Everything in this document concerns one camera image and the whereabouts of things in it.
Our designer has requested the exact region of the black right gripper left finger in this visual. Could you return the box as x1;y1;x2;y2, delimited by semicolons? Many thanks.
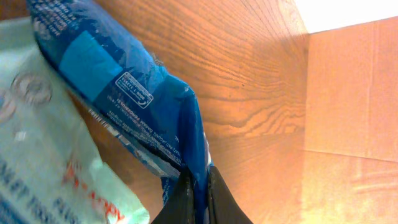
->
152;169;195;224

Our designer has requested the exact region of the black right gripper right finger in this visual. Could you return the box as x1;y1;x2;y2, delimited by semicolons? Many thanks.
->
208;166;252;224

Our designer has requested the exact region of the blue cookie packet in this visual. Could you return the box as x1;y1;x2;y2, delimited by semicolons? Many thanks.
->
27;0;211;223

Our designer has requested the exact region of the teal snack packet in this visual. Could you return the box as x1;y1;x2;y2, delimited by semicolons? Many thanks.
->
1;17;150;224

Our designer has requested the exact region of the brown cardboard box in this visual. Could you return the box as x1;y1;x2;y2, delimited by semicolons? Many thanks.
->
302;17;397;223

